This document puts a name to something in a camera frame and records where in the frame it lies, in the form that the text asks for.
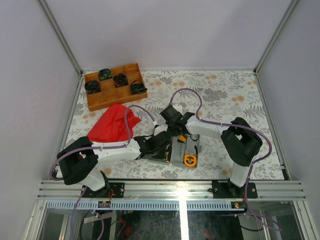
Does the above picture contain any black yellow screwdriver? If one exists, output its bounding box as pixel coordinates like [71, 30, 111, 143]
[164, 151, 171, 163]

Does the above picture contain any black electrical tape roll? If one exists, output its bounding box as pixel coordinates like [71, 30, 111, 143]
[190, 134, 199, 142]

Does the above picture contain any grey plastic tool case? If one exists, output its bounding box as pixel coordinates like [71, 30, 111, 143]
[146, 134, 202, 169]

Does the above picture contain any orange tape measure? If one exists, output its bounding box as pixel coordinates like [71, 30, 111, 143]
[183, 154, 197, 168]

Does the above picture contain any black hex key set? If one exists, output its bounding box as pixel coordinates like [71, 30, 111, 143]
[177, 134, 188, 144]

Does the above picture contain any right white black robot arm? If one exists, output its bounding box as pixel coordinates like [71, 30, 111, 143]
[160, 105, 263, 198]

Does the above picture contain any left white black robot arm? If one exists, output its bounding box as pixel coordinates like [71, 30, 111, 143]
[54, 131, 172, 198]

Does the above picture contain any red cloth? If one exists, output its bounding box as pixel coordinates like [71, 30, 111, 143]
[87, 104, 129, 143]

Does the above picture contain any wooden compartment tray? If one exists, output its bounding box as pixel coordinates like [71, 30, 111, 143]
[84, 62, 148, 112]

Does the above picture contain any coiled black cable right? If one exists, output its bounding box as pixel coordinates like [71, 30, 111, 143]
[129, 79, 148, 96]

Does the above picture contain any coiled black red cable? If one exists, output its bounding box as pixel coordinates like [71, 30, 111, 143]
[112, 73, 129, 88]

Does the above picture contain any coiled green black cable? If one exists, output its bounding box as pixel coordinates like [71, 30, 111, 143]
[98, 68, 113, 81]

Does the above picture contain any coiled black cable front left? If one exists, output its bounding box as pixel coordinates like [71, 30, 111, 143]
[84, 80, 101, 95]

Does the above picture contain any aluminium mounting rail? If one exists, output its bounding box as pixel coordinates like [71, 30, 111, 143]
[37, 179, 306, 201]

